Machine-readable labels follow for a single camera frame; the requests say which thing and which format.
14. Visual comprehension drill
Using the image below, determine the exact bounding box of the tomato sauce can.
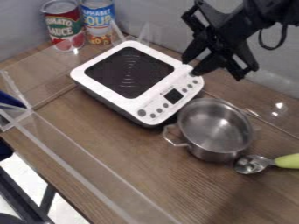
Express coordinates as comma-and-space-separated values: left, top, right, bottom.
41, 0, 86, 52

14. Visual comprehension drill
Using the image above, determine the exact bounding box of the black metal table frame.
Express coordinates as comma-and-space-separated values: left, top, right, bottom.
0, 167, 56, 224

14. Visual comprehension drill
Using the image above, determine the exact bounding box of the clear acrylic barrier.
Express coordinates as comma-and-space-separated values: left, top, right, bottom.
0, 69, 180, 224

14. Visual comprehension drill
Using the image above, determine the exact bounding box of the white and black stove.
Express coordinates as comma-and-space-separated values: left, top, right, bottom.
70, 41, 204, 127

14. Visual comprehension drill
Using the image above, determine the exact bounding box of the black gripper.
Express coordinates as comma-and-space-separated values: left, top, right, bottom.
182, 0, 259, 81

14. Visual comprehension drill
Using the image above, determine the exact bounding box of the silver metal pot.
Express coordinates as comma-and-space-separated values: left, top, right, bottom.
163, 98, 254, 163

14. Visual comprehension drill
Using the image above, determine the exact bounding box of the blue cloth object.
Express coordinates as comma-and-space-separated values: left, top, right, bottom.
0, 90, 28, 162

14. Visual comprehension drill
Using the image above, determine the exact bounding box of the alphabet soup can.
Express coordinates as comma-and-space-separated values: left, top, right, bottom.
80, 0, 115, 46

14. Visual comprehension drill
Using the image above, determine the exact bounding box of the spoon with yellow handle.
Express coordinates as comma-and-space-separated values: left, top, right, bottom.
234, 153, 299, 175

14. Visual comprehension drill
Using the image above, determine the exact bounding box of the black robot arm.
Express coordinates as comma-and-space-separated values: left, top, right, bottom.
182, 0, 299, 81

